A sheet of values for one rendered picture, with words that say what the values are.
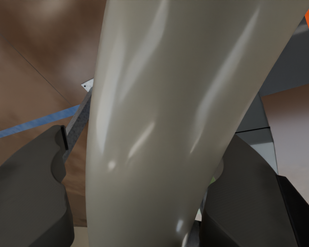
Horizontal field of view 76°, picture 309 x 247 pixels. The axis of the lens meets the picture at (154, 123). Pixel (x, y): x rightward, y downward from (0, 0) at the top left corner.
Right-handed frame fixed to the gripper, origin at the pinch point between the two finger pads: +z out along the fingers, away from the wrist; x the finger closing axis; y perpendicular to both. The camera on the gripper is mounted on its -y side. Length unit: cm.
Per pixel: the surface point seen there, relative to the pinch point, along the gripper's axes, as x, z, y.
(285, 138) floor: 123, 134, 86
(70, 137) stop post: -49, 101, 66
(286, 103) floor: 105, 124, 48
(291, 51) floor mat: 87, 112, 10
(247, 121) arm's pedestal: 35, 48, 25
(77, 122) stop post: -48, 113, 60
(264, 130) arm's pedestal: 38, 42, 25
